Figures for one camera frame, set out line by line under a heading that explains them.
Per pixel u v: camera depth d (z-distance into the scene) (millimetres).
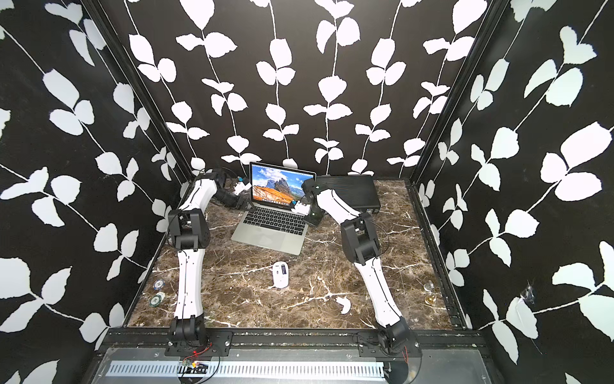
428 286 834
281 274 867
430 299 816
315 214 906
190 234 687
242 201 971
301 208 953
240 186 1011
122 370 700
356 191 1180
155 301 818
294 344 748
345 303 821
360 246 636
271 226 1037
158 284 859
